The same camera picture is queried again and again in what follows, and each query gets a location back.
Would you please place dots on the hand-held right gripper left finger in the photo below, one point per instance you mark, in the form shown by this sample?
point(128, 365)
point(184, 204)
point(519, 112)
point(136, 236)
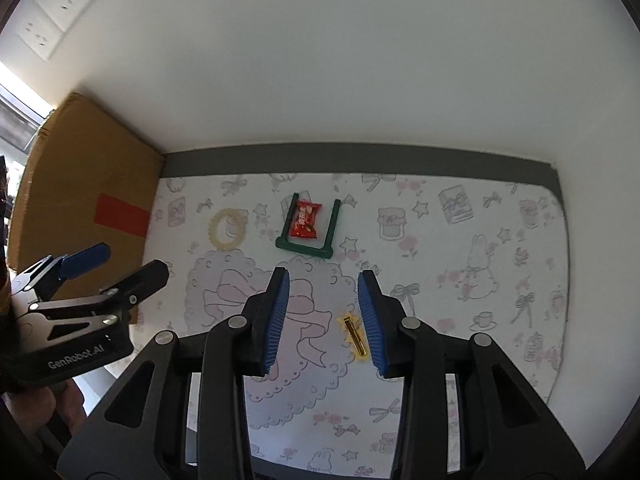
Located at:
point(274, 320)

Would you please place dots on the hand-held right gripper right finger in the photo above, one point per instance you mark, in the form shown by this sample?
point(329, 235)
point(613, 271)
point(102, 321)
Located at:
point(372, 320)

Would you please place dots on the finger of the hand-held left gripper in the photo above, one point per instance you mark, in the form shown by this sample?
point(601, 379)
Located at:
point(145, 280)
point(82, 260)

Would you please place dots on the gold metal clip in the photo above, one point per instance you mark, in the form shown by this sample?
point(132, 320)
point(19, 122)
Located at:
point(356, 337)

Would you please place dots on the brown cardboard box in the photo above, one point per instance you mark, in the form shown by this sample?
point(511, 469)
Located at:
point(85, 175)

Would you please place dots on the person's left hand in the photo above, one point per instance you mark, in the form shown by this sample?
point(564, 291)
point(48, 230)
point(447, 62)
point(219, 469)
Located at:
point(35, 405)

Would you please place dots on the white printed cartoon mat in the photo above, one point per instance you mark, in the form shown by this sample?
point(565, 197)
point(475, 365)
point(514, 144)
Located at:
point(450, 270)

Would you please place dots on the red candy wrapper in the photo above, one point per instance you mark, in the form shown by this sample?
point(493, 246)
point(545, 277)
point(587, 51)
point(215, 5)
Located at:
point(305, 219)

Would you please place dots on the dark framed window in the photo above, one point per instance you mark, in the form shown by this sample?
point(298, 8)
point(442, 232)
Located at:
point(15, 110)

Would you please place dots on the green plastic U-shaped frame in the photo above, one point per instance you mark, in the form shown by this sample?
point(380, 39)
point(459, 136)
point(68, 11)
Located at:
point(302, 249)

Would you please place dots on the white wall socket panel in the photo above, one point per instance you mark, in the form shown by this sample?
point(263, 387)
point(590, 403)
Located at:
point(47, 25)

